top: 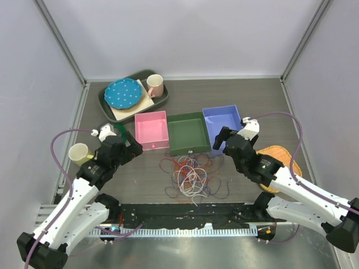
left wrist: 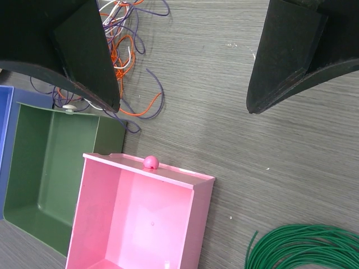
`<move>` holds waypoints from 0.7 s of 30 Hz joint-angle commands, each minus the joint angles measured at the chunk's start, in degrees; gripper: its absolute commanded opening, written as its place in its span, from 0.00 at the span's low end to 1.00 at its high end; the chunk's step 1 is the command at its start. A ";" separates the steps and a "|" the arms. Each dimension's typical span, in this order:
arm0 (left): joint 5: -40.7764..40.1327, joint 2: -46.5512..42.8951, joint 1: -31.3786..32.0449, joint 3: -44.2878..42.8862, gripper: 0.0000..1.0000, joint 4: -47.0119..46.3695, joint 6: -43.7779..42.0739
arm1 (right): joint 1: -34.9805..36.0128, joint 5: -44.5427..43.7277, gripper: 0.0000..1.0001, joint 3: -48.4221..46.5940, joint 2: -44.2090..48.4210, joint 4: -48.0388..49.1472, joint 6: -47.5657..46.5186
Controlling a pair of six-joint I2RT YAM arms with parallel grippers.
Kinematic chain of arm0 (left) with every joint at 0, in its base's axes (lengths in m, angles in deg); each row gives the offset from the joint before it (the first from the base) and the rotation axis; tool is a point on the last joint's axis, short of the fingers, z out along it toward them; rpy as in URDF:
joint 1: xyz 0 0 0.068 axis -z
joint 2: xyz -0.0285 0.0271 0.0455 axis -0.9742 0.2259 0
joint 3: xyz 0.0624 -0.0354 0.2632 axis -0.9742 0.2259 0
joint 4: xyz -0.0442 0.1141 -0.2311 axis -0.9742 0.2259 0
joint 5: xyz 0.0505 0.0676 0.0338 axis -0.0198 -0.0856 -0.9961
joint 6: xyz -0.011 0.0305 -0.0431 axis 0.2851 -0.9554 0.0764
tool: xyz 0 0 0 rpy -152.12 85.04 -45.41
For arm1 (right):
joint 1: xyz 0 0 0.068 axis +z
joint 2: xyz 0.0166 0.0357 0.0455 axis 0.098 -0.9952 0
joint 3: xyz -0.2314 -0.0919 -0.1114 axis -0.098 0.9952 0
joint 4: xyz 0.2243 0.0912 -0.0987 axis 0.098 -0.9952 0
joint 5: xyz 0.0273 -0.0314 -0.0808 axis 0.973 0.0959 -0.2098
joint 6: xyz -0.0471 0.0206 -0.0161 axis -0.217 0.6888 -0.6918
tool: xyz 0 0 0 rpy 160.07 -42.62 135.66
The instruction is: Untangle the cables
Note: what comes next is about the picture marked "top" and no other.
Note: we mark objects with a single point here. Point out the orange woven mat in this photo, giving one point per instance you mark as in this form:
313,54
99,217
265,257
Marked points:
283,155

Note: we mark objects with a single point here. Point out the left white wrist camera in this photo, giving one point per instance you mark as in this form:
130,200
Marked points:
103,132

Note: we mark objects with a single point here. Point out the pink mug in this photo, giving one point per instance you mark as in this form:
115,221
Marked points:
155,85

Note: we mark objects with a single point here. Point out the blue dotted plate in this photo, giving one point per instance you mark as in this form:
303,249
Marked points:
123,94

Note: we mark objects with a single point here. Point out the green tape roll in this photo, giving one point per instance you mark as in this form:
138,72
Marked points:
123,131

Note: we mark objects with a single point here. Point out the pink plastic box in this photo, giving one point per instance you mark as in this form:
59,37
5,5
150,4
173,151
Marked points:
151,130

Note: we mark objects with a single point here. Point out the yellow mug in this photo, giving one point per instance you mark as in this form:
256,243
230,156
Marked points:
79,153

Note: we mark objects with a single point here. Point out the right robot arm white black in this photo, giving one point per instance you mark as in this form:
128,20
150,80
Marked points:
332,216

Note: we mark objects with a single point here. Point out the white slotted cable duct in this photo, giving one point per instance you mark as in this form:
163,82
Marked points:
207,231

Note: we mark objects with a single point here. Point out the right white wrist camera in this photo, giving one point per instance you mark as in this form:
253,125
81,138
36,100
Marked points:
250,128

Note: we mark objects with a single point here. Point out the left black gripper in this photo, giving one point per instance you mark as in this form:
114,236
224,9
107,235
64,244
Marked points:
134,147

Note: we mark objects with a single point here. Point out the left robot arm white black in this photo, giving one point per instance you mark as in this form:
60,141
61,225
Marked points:
83,207

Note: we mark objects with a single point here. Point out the beige square board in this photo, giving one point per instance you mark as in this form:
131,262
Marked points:
144,103

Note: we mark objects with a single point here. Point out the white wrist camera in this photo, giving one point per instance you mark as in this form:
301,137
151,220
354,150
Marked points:
250,128
103,132

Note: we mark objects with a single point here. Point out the blue plastic box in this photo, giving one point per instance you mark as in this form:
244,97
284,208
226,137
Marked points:
218,117

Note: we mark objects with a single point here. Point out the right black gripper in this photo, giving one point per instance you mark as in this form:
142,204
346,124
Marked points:
225,133

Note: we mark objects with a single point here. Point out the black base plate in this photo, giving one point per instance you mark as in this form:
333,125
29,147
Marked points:
188,216

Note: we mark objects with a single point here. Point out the green plastic box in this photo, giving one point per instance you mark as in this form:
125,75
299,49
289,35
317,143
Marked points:
188,132

